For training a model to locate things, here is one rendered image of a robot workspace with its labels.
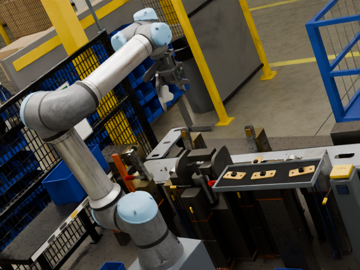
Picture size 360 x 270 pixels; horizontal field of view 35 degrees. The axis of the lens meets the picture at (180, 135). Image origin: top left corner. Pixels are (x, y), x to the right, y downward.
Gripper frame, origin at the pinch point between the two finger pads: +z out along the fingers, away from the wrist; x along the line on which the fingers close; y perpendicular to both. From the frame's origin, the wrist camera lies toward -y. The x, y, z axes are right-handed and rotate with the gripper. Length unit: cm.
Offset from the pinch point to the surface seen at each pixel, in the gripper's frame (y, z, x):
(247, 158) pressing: 4, 43, 27
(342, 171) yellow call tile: 60, 25, -10
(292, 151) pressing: 24, 42, 29
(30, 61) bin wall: -204, 12, 117
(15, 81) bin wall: -206, 18, 98
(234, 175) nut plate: 21.1, 25.8, -10.7
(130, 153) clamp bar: -36.1, 24.0, 4.1
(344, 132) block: 45, 39, 37
